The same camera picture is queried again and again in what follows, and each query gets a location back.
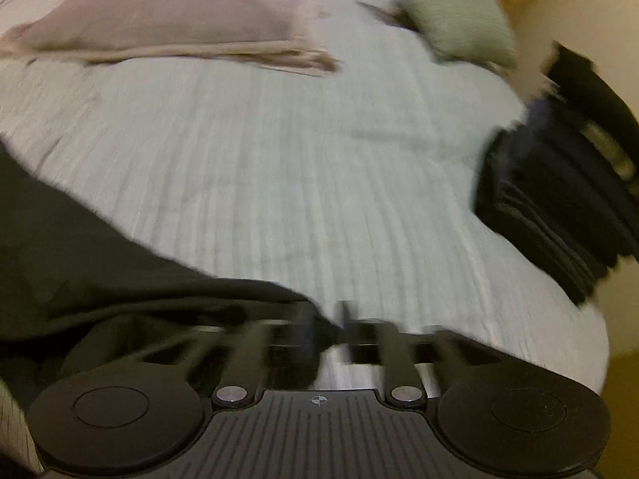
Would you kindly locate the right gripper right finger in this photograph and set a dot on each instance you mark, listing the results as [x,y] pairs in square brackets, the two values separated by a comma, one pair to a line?
[382,343]

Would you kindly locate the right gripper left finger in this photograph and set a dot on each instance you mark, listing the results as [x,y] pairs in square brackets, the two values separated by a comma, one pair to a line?
[280,353]

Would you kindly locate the black long-sleeve sweater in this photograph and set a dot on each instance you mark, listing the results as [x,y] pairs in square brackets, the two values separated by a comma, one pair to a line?
[76,293]

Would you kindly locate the stack of dark folded clothes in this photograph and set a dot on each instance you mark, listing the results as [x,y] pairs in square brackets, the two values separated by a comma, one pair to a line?
[562,184]

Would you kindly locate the white striped bedspread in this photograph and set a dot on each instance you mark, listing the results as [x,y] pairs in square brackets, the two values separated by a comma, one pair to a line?
[354,186]

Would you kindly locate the mauve folded blanket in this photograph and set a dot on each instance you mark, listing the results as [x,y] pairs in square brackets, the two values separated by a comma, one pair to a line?
[276,33]

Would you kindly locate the green textured pillow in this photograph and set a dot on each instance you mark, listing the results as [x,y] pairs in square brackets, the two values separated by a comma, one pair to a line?
[473,31]

